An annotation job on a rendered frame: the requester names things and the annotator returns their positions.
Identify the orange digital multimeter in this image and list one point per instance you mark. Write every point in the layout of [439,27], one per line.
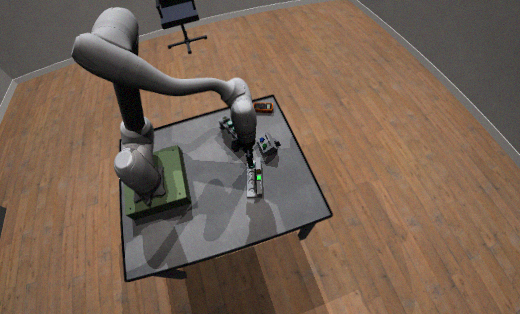
[263,107]

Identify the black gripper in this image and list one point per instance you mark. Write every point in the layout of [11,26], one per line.
[248,150]

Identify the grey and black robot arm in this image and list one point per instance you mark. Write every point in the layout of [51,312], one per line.
[108,55]

